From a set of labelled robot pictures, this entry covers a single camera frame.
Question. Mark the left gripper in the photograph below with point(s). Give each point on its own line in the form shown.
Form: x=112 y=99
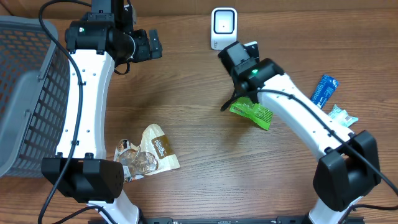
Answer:
x=145 y=51

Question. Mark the green snack bag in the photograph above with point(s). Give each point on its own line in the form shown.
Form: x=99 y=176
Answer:
x=260 y=115

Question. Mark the beige cookie bag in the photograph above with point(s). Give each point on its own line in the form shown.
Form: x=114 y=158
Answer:
x=154 y=155

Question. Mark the blue Oreo packet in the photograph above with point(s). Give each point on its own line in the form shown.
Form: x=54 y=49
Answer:
x=324 y=90

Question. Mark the light teal snack packet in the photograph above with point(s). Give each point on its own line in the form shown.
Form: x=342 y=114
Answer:
x=342 y=117

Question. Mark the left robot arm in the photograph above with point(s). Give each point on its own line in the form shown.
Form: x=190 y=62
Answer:
x=95 y=46

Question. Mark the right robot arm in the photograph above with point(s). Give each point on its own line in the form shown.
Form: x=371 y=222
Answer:
x=348 y=163

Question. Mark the white barcode scanner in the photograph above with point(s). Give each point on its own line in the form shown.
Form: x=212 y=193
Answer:
x=223 y=27

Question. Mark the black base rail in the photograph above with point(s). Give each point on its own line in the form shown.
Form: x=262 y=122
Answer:
x=277 y=220

